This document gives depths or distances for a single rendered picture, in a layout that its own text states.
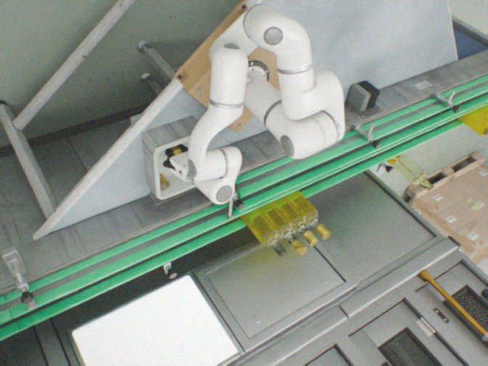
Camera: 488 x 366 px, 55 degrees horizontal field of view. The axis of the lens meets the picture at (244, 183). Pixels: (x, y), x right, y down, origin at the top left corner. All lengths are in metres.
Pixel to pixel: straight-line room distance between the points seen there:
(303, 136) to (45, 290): 0.84
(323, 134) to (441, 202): 4.34
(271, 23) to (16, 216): 1.24
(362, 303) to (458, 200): 4.05
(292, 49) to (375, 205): 1.07
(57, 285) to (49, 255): 0.10
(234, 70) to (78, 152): 1.15
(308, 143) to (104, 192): 0.67
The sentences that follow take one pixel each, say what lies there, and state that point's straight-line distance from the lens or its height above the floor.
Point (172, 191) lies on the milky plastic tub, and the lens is 1.51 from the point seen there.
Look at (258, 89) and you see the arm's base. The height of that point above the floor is 0.92.
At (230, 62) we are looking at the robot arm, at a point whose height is 1.00.
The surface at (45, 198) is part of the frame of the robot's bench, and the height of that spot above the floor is 0.60.
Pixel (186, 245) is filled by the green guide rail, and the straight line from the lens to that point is 1.57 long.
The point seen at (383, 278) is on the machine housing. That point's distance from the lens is 1.74.
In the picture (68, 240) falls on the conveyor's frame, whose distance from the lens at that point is 1.52.
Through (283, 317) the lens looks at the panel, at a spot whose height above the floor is 1.28.
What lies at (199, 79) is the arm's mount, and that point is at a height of 0.84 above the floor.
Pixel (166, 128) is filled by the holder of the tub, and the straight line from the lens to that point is 1.41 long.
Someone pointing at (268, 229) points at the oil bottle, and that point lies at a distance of 1.56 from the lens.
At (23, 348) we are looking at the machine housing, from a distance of 1.62.
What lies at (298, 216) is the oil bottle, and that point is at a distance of 1.61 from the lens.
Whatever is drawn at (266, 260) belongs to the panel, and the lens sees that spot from 1.67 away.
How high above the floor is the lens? 1.75
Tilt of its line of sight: 33 degrees down
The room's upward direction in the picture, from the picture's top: 139 degrees clockwise
